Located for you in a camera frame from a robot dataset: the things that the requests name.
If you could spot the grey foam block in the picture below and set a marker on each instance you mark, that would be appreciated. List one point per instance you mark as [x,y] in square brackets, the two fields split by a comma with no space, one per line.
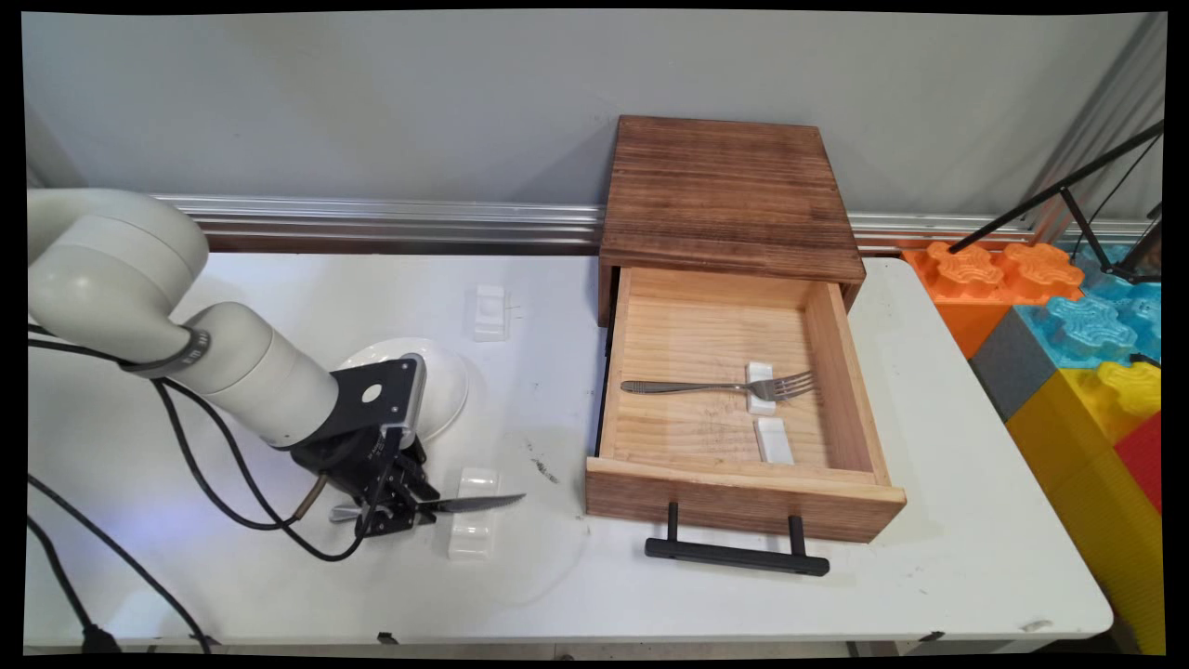
[1012,367]

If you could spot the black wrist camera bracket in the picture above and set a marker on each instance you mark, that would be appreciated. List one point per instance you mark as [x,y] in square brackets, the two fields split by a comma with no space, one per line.
[390,400]

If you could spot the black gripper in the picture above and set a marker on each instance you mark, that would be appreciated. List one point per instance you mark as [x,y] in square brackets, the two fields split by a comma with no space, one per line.
[358,460]

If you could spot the silver metal fork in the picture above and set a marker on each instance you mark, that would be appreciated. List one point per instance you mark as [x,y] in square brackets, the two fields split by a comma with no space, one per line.
[687,386]

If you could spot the white cutlery rest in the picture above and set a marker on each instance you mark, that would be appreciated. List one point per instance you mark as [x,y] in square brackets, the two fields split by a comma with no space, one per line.
[761,404]
[773,441]

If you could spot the orange foam block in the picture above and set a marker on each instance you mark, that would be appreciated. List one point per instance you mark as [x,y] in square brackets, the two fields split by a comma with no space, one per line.
[971,274]

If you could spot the silver metal knife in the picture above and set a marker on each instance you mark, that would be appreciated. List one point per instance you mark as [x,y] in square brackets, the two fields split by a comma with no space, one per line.
[474,504]

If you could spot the red smooth foam block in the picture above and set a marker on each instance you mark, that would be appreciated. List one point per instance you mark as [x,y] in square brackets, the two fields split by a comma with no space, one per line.
[1143,460]

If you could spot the blue foam block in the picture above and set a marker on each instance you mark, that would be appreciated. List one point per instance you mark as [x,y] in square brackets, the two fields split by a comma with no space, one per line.
[1091,321]

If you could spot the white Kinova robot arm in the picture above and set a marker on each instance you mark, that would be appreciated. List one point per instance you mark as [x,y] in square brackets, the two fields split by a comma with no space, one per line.
[251,372]

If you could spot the light wooden drawer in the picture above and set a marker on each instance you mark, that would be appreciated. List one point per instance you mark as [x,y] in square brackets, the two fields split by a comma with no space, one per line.
[734,488]

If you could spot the white round plate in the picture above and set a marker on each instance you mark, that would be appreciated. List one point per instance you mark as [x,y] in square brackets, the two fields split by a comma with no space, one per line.
[446,386]

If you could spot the black tripod stand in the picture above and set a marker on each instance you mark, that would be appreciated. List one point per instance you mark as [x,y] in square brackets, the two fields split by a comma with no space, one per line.
[1050,193]

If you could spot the dark wooden drawer cabinet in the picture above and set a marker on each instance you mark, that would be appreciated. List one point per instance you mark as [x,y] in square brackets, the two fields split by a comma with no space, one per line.
[734,186]

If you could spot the large clear cutlery rest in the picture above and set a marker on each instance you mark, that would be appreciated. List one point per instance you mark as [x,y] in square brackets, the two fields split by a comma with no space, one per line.
[472,539]

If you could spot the grey curtain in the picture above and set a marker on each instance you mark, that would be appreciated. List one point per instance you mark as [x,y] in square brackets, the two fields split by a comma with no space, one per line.
[1105,111]

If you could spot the small clear cutlery rest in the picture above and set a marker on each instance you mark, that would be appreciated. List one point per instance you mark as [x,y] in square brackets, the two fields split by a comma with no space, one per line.
[489,311]

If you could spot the aluminium wall rail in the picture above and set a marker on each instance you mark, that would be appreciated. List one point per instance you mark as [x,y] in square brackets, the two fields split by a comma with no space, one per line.
[372,216]

